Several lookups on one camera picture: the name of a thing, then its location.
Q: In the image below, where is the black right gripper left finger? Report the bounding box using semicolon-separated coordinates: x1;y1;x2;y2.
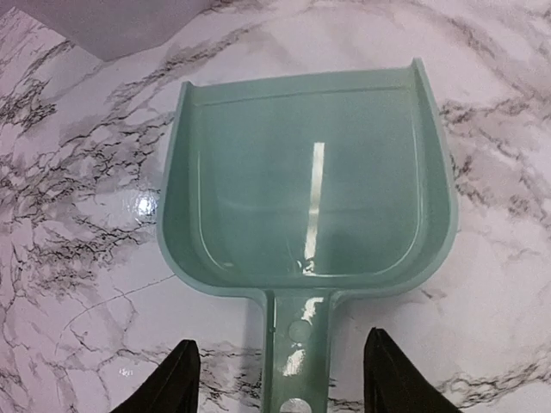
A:
112;340;201;413

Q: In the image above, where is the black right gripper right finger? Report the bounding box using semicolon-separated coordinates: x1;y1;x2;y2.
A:
363;328;450;412

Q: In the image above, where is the green plastic dustpan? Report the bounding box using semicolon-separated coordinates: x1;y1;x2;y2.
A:
157;59;458;412

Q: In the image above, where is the translucent white waste bin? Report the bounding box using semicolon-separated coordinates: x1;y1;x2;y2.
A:
16;0;214;61

